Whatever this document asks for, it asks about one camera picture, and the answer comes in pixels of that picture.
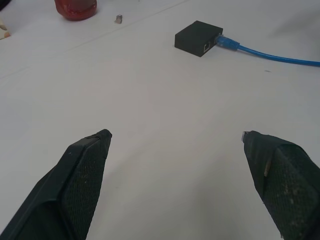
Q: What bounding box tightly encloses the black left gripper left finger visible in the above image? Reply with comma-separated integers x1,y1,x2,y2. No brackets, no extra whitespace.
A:
0,128,113,240

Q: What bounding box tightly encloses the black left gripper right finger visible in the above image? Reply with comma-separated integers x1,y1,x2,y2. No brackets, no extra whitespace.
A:
241,130,320,240

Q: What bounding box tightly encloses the black network box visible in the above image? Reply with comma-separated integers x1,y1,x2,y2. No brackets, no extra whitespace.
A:
174,20,224,58

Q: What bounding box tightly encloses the beige patterned object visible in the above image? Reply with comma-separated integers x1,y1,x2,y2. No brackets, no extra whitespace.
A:
0,16,12,41

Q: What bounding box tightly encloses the red translucent container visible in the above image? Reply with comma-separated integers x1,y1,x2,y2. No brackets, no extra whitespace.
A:
54,0,97,21

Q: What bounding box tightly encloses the blue Ethernet cable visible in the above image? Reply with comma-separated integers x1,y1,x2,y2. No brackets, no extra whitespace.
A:
215,33,320,68

